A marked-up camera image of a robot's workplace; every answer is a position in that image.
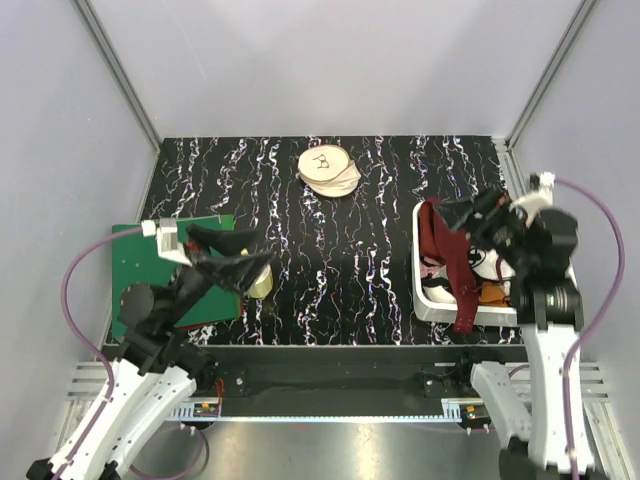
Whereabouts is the cream paper cup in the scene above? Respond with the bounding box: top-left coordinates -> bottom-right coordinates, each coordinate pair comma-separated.
247,265 -> 273,300

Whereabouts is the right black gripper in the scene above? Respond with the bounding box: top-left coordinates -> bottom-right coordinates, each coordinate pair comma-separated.
433,183 -> 535,271

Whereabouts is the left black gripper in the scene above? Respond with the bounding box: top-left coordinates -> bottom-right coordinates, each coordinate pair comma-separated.
165,223 -> 276,324

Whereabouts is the orange cloth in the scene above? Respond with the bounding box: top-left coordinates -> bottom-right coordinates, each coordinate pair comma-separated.
478,282 -> 509,307

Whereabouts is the beige mesh laundry bag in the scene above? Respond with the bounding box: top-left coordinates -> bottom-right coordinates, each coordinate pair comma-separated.
297,145 -> 361,198

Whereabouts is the white garment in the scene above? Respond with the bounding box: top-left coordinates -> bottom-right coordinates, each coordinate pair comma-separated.
419,247 -> 515,304

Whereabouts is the white plastic bin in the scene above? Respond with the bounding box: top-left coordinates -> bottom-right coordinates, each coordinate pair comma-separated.
410,199 -> 581,327

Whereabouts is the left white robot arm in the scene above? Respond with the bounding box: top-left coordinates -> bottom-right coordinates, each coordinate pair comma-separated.
26,219 -> 273,479

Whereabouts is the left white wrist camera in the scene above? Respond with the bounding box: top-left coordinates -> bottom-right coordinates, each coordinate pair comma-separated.
140,218 -> 192,266

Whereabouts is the green folder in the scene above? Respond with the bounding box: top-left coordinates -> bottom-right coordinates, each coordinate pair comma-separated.
107,235 -> 244,343

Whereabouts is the dark red bra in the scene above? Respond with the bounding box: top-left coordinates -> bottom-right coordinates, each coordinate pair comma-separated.
418,200 -> 479,334

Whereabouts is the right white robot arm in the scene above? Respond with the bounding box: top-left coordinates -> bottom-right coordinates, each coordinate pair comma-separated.
434,189 -> 597,479

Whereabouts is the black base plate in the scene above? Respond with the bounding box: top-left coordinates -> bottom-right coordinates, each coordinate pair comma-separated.
208,345 -> 526,421

